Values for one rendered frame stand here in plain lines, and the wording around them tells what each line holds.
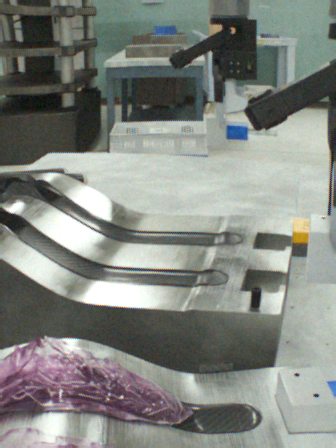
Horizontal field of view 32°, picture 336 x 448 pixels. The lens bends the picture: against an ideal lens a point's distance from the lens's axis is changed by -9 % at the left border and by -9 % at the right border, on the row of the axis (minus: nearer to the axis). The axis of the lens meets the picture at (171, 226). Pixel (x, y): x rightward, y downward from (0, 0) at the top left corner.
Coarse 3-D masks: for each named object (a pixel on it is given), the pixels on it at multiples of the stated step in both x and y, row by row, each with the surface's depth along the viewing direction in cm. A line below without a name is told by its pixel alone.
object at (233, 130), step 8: (208, 120) 109; (224, 120) 109; (208, 128) 110; (216, 128) 110; (224, 128) 109; (232, 128) 109; (240, 128) 109; (248, 128) 109; (208, 136) 110; (216, 136) 110; (224, 136) 110; (232, 136) 110; (240, 136) 110; (248, 136) 112; (208, 144) 111; (216, 144) 111; (224, 144) 110
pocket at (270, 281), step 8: (248, 272) 65; (256, 272) 65; (264, 272) 65; (272, 272) 65; (280, 272) 64; (248, 280) 66; (256, 280) 65; (264, 280) 65; (272, 280) 65; (280, 280) 64; (248, 288) 66; (264, 288) 65; (272, 288) 65; (280, 288) 64
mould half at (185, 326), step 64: (64, 192) 79; (0, 256) 61; (128, 256) 70; (192, 256) 69; (256, 256) 68; (0, 320) 64; (64, 320) 61; (128, 320) 59; (192, 320) 58; (256, 320) 56
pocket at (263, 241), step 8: (256, 240) 75; (264, 240) 75; (272, 240) 75; (280, 240) 75; (288, 240) 74; (256, 248) 76; (264, 248) 75; (272, 248) 75; (280, 248) 75; (288, 248) 74
